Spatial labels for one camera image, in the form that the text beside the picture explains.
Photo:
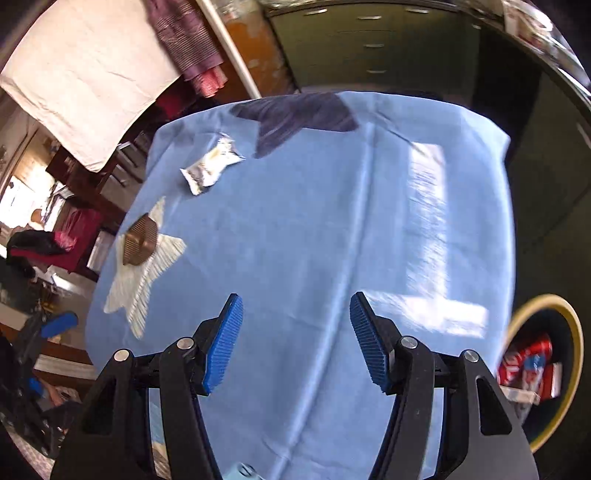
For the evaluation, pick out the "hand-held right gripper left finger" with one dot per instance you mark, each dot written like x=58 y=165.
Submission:
x=226 y=341

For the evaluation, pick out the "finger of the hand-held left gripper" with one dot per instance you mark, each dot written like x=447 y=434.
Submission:
x=60 y=323

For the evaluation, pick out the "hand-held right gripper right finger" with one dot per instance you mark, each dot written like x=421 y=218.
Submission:
x=367 y=341

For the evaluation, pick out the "toothpaste tube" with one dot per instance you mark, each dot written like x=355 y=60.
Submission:
x=526 y=360

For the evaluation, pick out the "yellow-rimmed black bin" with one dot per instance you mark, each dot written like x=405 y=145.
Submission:
x=577 y=350

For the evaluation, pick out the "red cloth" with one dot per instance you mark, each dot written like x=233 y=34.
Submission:
x=78 y=235

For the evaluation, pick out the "brown comb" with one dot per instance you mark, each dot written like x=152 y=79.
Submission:
x=138 y=240

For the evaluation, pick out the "light blue star blanket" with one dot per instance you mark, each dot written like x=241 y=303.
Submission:
x=300 y=230

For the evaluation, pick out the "silver foil wrapper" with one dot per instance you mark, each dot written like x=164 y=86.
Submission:
x=210 y=166

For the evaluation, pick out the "white hanging cloth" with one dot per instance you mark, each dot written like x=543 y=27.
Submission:
x=92 y=78

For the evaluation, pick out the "dark cabinet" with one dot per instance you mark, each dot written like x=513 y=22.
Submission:
x=531 y=138

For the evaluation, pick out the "white rod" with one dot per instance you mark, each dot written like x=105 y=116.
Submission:
x=231 y=46

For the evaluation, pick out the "green drawer cabinet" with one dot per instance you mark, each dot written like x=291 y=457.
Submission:
x=360 y=46

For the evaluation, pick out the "purple patterned cloth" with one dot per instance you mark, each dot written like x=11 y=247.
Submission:
x=189 y=41

